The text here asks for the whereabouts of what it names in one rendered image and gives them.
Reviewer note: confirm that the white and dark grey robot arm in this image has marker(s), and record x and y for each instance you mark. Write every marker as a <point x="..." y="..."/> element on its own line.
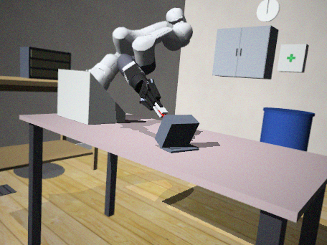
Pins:
<point x="136" y="48"/>

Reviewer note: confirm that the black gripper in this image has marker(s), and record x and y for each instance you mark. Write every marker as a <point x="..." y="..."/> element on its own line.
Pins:
<point x="147" y="90"/>

